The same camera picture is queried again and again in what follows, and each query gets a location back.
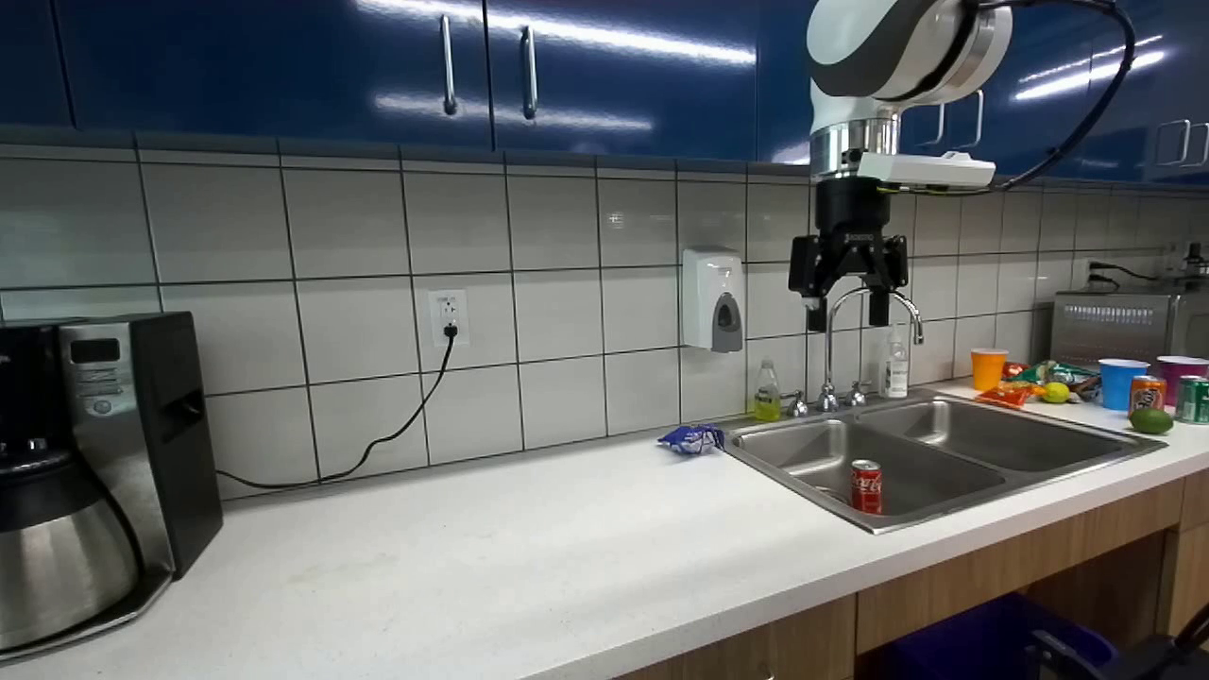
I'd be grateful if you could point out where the steel coffee carafe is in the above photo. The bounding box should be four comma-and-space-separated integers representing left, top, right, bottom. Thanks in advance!
0, 448, 144, 657

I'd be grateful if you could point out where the blue cup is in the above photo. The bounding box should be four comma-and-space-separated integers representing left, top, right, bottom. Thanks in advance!
1097, 354, 1152, 415

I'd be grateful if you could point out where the black coffee maker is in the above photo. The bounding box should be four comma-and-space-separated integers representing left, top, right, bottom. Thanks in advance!
0, 309, 229, 666

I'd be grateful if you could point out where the white wall outlet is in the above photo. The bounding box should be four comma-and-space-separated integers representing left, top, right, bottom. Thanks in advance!
422, 287, 472, 352

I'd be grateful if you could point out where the orange patterned can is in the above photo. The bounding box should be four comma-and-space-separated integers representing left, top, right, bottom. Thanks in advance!
1130, 371, 1170, 410

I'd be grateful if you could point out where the green snack bag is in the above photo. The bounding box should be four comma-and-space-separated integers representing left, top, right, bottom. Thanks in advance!
1006, 360, 1103, 388

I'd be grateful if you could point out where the black chair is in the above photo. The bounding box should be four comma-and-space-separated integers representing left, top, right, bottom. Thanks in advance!
1024, 599, 1209, 680

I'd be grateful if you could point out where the orange snack bag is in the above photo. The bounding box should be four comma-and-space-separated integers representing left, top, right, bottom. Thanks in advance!
975, 379, 1038, 415

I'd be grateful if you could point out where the black power cord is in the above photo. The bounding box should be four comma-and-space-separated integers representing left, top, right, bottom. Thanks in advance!
212, 321, 465, 495

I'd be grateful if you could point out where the pink cup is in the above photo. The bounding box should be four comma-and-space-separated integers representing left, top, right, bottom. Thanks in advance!
1152, 352, 1209, 406

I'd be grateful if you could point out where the orange cup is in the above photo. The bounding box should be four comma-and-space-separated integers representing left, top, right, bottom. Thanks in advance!
966, 345, 1014, 396

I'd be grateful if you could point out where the white plastic bottle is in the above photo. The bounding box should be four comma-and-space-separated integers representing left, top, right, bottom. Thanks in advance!
879, 328, 916, 404

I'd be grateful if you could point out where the black wall plug cord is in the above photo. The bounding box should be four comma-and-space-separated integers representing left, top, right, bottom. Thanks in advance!
1084, 243, 1209, 293

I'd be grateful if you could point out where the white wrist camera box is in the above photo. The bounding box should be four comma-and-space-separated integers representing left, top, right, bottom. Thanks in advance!
854, 146, 1001, 196

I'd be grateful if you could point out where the stainless steel appliance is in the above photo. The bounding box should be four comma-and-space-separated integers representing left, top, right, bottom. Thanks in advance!
1045, 287, 1209, 371

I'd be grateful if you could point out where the wooden base cabinet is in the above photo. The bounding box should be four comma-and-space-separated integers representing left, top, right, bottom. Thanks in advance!
615, 469, 1209, 680

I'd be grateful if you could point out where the red soda can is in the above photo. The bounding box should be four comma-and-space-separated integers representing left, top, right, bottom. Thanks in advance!
850, 458, 887, 519

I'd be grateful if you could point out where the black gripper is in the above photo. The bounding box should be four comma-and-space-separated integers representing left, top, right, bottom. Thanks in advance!
785, 179, 909, 336

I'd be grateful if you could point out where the stainless steel double sink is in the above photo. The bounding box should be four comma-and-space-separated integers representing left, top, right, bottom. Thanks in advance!
718, 388, 1170, 536

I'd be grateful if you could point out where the chrome gooseneck faucet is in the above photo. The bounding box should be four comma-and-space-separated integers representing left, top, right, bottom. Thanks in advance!
783, 281, 931, 420

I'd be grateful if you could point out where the blue crumpled wrapper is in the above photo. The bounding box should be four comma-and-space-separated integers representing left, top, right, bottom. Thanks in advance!
655, 420, 731, 461

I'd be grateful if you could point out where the green dish soap bottle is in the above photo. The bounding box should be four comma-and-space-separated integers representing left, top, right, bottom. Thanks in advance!
748, 360, 789, 427

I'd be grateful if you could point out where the green lime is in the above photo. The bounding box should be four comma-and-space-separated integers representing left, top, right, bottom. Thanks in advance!
1127, 400, 1179, 439

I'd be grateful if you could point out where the green can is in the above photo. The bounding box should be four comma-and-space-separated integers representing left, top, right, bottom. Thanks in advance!
1174, 371, 1209, 427

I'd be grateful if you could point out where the white soap dispenser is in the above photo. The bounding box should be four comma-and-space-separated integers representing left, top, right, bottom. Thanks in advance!
678, 247, 751, 360

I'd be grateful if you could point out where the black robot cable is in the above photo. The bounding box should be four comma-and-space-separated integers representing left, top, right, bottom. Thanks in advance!
966, 0, 1142, 196

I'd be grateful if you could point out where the blue bin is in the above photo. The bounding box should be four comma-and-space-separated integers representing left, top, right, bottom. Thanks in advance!
875, 589, 1122, 680

